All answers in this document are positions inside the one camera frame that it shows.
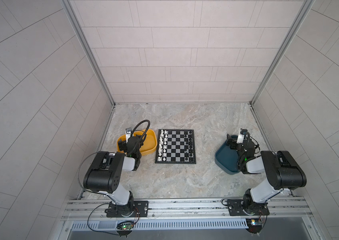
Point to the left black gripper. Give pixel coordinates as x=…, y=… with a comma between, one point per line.
x=121, y=144

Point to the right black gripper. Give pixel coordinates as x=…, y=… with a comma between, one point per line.
x=229, y=140

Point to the yellow plastic tray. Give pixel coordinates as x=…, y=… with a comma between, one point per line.
x=149, y=146

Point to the teal plastic bin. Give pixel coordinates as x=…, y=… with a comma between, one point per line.
x=226, y=156

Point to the black white chessboard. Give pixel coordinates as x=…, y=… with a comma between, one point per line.
x=175, y=146

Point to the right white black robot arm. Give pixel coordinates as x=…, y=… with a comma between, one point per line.
x=281, y=170

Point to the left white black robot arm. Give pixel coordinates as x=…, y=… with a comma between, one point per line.
x=104, y=175

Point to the right circuit board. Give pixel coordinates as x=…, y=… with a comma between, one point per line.
x=254, y=226

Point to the left green circuit board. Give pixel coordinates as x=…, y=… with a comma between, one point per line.
x=125, y=226

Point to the ventilation grille strip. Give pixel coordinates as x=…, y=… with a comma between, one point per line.
x=164, y=224

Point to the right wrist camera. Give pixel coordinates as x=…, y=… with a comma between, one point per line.
x=241, y=136

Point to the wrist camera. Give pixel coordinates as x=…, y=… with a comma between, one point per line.
x=241, y=136
x=128, y=132

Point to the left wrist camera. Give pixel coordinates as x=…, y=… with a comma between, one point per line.
x=128, y=132

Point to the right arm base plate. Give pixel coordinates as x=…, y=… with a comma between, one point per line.
x=245, y=208

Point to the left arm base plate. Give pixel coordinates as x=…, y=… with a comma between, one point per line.
x=139, y=208

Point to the aluminium mounting rail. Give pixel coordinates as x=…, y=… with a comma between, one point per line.
x=202, y=208

